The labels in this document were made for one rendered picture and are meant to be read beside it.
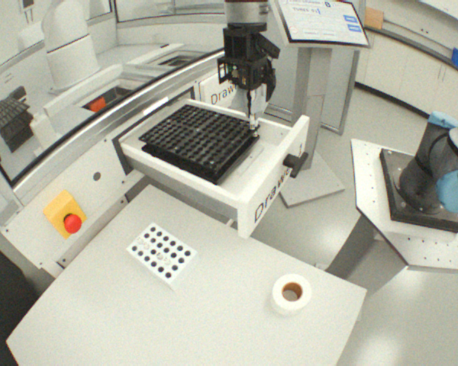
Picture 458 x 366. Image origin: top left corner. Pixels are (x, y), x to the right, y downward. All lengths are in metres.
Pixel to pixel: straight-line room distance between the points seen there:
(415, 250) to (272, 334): 0.39
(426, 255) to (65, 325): 0.83
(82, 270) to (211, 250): 0.30
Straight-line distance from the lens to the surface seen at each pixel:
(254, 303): 0.47
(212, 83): 0.77
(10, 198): 0.51
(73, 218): 0.50
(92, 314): 0.54
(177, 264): 0.47
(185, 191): 0.49
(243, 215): 0.39
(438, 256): 0.70
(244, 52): 0.45
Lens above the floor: 1.21
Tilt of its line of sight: 46 degrees down
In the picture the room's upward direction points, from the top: 3 degrees counter-clockwise
